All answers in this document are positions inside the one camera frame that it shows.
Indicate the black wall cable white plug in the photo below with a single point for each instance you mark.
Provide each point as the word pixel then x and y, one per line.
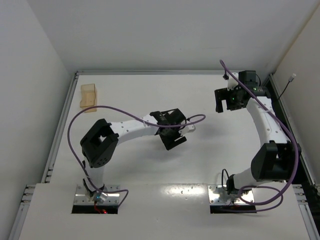
pixel 290 80

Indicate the amber transparent plastic container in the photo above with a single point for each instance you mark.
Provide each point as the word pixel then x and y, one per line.
pixel 89 96

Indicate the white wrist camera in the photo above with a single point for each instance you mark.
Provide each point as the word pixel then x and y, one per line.
pixel 187 129
pixel 231 82

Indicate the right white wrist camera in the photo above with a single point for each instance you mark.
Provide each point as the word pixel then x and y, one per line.
pixel 231 82

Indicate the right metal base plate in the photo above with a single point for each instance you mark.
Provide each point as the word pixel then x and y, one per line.
pixel 218 197

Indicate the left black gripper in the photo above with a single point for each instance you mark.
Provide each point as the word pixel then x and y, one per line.
pixel 170 136

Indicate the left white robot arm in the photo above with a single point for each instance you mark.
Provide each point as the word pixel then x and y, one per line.
pixel 100 142

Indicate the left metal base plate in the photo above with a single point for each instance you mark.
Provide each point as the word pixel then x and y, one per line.
pixel 83 198

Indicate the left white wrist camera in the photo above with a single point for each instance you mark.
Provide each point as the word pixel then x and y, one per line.
pixel 187 129

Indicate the metal base plate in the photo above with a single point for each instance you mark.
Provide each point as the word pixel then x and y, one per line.
pixel 218 197
pixel 83 198

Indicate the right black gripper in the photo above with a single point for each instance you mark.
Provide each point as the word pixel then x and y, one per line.
pixel 225 99

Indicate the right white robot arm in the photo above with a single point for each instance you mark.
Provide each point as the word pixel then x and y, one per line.
pixel 277 155

